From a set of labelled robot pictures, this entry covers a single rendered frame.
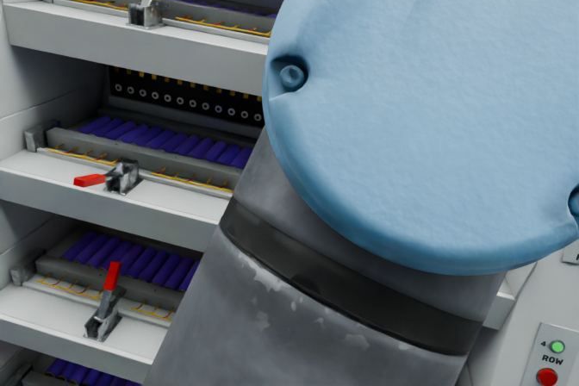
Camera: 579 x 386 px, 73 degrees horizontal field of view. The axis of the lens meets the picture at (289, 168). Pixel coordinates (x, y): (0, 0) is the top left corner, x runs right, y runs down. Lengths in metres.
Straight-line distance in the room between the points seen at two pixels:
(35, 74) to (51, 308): 0.30
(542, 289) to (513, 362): 0.08
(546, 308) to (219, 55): 0.42
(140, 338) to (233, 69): 0.35
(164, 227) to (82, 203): 0.10
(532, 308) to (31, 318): 0.58
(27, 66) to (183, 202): 0.26
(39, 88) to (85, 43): 0.13
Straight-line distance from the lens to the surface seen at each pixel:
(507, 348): 0.49
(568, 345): 0.50
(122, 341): 0.56
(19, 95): 0.60
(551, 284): 0.47
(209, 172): 0.50
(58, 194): 0.53
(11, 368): 0.76
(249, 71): 0.42
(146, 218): 0.48
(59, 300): 0.63
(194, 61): 0.44
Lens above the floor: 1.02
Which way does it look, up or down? 9 degrees down
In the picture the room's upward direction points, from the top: 12 degrees clockwise
